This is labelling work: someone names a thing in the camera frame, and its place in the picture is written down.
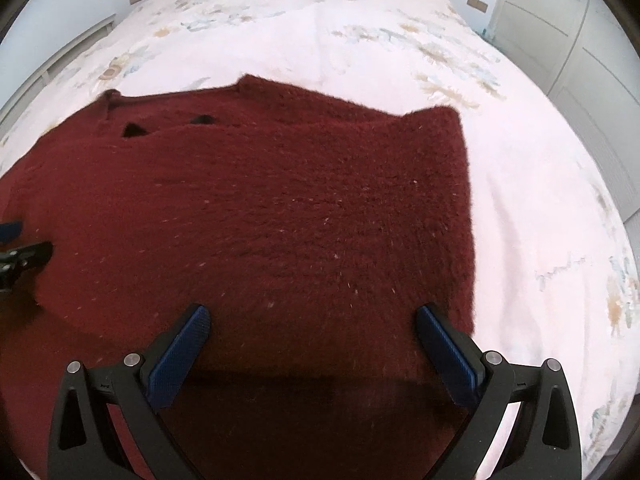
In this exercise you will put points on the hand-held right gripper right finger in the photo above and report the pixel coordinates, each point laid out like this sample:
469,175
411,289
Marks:
446,355

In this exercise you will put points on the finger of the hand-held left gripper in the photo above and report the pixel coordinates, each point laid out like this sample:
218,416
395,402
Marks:
27,256
9,230

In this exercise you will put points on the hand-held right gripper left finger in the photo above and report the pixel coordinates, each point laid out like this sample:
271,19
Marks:
180,355

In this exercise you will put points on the dark red knit sweater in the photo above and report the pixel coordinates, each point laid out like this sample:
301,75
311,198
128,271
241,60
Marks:
275,210

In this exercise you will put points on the floral white bed sheet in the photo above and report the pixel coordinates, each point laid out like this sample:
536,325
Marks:
525,210

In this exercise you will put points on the white wardrobe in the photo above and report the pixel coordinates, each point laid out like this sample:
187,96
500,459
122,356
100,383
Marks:
575,35

